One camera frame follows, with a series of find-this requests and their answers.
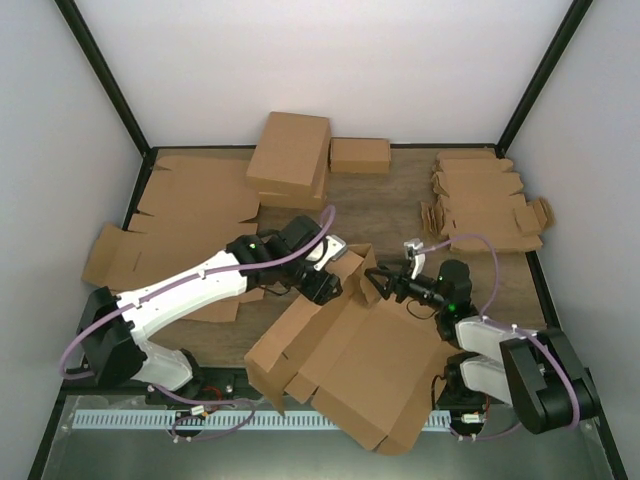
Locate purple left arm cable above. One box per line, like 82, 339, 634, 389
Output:
58, 204, 337, 446

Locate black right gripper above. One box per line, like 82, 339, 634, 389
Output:
365, 260, 447, 312

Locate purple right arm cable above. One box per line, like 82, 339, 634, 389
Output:
419, 233, 584, 444

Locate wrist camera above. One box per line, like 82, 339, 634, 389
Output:
403, 238, 426, 280
306, 235, 347, 271

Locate large cardboard box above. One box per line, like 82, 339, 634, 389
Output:
246, 111, 331, 196
244, 244, 457, 456

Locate white slotted cable duct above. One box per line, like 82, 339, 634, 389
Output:
72, 410, 451, 431

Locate left stack flat cardboard blanks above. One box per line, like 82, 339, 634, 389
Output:
82, 155, 259, 292

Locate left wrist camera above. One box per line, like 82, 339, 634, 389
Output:
306, 235, 347, 271

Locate left black frame post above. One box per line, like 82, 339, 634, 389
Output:
54, 0, 151, 158

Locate small folded cardboard box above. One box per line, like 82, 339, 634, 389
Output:
329, 137, 391, 174

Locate large folded cardboard box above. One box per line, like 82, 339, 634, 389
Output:
246, 111, 331, 196

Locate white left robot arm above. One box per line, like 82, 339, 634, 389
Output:
74, 215, 347, 404

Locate right black frame post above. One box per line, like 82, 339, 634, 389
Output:
495, 0, 593, 157

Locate stack flat cardboard blanks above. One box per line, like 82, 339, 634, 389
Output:
82, 155, 259, 292
421, 149, 555, 253

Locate lower folded cardboard box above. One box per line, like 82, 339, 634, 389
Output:
258, 171, 329, 211

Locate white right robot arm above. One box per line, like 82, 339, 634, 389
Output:
365, 260, 601, 434

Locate right stack flat cardboard blanks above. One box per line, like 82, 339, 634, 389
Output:
421, 149, 555, 253

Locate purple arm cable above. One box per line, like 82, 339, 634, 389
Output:
58, 204, 337, 446
419, 233, 584, 444

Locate black frame post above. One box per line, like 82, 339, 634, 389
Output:
495, 0, 593, 157
54, 0, 151, 158

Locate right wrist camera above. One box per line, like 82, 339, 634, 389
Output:
403, 238, 426, 280

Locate black frame base rail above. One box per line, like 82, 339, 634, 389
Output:
64, 367, 591, 409

